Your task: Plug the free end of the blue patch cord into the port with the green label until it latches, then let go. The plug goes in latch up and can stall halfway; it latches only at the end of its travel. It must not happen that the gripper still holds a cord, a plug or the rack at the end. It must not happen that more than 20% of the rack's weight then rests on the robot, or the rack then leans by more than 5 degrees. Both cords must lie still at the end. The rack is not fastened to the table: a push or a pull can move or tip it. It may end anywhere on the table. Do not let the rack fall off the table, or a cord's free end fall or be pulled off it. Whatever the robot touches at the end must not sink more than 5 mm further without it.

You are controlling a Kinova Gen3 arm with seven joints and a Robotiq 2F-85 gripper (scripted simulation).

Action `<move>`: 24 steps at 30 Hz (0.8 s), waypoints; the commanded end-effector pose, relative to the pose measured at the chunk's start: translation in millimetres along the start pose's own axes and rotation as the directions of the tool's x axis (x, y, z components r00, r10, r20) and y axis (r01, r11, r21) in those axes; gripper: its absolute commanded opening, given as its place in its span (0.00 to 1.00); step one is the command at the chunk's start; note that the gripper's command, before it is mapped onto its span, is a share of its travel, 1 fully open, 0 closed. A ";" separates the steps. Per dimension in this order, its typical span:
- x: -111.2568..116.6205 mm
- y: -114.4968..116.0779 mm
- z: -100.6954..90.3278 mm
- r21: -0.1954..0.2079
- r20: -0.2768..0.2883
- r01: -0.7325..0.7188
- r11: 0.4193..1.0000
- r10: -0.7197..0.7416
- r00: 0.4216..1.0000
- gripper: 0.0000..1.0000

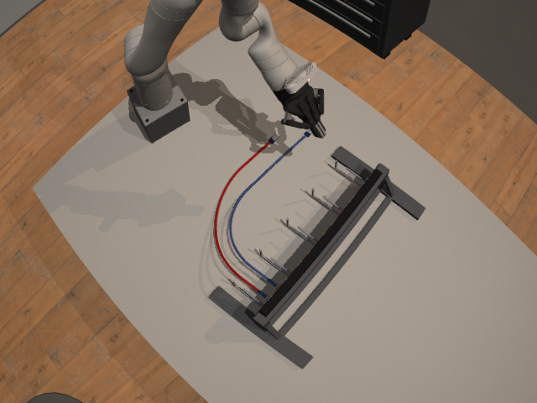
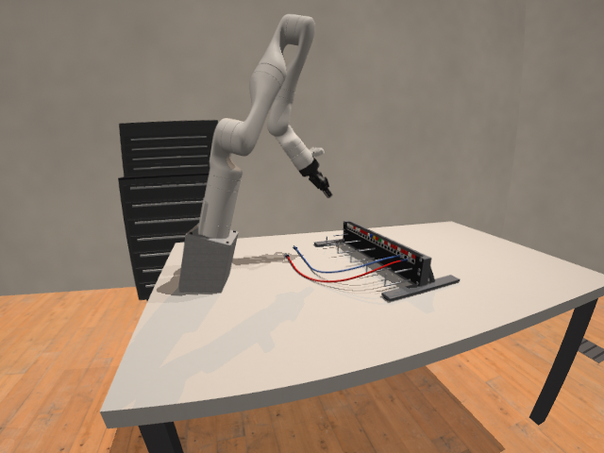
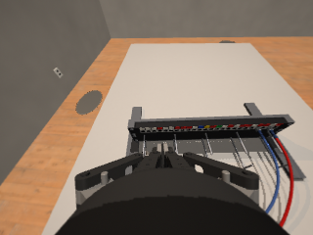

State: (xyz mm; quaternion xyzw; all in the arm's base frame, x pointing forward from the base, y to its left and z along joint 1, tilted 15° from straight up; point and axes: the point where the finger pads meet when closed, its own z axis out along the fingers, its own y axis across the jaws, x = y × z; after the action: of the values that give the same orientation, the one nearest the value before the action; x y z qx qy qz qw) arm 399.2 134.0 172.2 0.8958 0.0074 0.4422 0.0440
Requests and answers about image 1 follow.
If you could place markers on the blue patch cord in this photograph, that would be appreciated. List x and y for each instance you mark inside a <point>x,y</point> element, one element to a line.
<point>230,224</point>

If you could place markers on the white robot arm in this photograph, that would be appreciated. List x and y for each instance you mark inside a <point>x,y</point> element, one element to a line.
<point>164,21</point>

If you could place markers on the white cable plug with dark blue collar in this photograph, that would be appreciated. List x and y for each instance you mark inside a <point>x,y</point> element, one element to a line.
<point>274,138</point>

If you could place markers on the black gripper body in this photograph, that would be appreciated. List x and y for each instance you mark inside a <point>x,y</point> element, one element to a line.
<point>290,101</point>

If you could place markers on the red cable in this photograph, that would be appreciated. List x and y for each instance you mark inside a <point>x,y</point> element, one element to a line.
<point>217,210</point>

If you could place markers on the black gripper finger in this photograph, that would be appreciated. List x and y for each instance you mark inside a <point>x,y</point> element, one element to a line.
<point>314,105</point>
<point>308,121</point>

